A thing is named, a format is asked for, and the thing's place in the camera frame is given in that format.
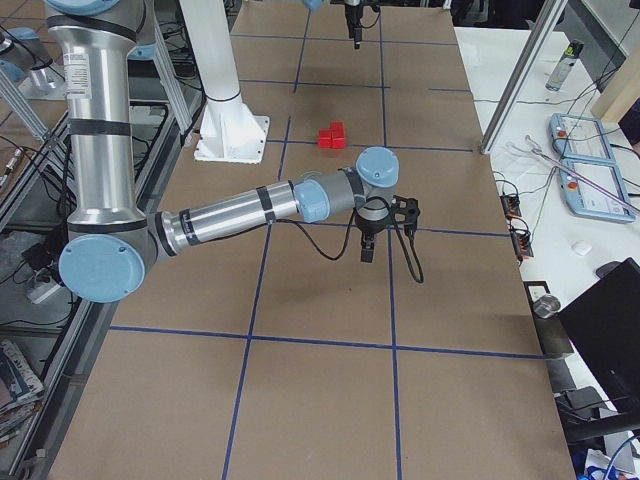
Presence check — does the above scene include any blue teach pendant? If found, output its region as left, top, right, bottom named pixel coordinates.
left=549, top=113, right=615, bottom=163
left=560, top=157, right=636, bottom=223

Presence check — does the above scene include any small metal cup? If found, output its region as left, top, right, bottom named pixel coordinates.
left=532, top=293, right=561, bottom=319

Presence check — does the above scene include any black monitor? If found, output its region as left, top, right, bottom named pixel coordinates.
left=559, top=258, right=639, bottom=412

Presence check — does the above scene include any small white case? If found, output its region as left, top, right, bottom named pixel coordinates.
left=572, top=241, right=592, bottom=257

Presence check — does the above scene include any white power strip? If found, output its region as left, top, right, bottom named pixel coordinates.
left=25, top=278, right=63, bottom=304

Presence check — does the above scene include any clear plastic bottle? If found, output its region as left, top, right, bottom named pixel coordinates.
left=545, top=39, right=584, bottom=91

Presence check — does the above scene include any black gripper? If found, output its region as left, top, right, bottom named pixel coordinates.
left=355, top=195, right=419, bottom=263
left=343, top=0, right=380, bottom=49

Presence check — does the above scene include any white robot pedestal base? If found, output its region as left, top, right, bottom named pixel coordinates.
left=180, top=0, right=270, bottom=164

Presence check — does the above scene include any blue teach pendant lower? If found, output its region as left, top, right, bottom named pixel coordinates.
left=560, top=157, right=636, bottom=223

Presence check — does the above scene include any aluminium frame post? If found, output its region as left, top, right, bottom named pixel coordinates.
left=479, top=0, right=568, bottom=155

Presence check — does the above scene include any blue teach pendant upper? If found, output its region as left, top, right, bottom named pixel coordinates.
left=549, top=113, right=615, bottom=163

